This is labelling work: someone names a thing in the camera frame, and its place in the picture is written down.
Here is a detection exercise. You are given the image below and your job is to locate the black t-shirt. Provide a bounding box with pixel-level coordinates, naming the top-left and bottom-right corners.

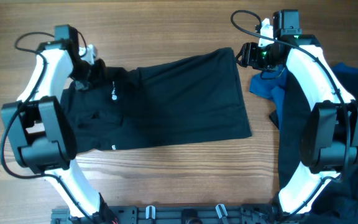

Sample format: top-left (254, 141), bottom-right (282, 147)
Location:
top-left (61, 47), bottom-right (252, 152)

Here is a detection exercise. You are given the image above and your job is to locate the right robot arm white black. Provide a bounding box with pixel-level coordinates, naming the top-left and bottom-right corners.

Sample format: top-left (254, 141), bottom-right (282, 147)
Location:
top-left (236, 19), bottom-right (358, 220)

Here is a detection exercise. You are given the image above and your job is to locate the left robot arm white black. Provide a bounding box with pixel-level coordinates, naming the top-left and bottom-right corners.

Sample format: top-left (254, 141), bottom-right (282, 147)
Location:
top-left (0, 39), bottom-right (112, 223)

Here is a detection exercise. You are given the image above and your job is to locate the dark clothes pile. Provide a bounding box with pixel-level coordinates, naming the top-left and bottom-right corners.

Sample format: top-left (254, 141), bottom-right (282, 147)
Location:
top-left (278, 72), bottom-right (358, 224)

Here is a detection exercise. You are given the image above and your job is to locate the blue garment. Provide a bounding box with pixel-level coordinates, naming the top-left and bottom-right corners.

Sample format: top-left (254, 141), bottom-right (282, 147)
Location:
top-left (249, 62), bottom-right (358, 128)

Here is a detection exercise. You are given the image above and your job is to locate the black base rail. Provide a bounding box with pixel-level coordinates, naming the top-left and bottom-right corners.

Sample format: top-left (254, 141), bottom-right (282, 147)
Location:
top-left (50, 203), bottom-right (291, 224)

